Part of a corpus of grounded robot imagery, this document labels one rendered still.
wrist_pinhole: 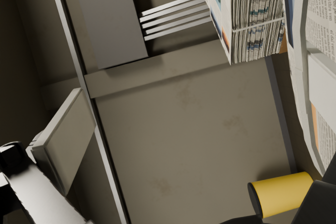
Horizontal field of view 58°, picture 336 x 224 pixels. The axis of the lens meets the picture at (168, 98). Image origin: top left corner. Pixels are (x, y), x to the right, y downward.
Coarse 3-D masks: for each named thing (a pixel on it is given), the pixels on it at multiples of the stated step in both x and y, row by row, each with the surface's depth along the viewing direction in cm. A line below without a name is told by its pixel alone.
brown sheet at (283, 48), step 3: (285, 33) 105; (285, 36) 106; (282, 39) 107; (285, 39) 108; (282, 42) 109; (285, 42) 109; (282, 45) 110; (285, 45) 111; (282, 48) 112; (285, 48) 112; (279, 51) 113; (282, 51) 113; (285, 51) 114
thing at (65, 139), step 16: (80, 96) 19; (64, 112) 16; (80, 112) 18; (48, 128) 15; (64, 128) 16; (80, 128) 18; (48, 144) 14; (64, 144) 15; (80, 144) 17; (48, 160) 14; (64, 160) 15; (80, 160) 17; (48, 176) 14; (64, 176) 15; (64, 192) 15
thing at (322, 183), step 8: (328, 168) 9; (328, 176) 9; (312, 184) 8; (320, 184) 8; (328, 184) 8; (312, 192) 8; (320, 192) 8; (328, 192) 8; (304, 200) 7; (312, 200) 7; (320, 200) 7; (328, 200) 7; (304, 208) 7; (312, 208) 7; (320, 208) 7; (328, 208) 7; (296, 216) 7; (304, 216) 7; (312, 216) 7; (320, 216) 7; (328, 216) 7
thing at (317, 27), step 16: (288, 0) 32; (320, 0) 22; (288, 16) 34; (320, 16) 23; (288, 32) 35; (320, 32) 23; (288, 48) 37; (320, 48) 24; (320, 128) 29; (320, 144) 30
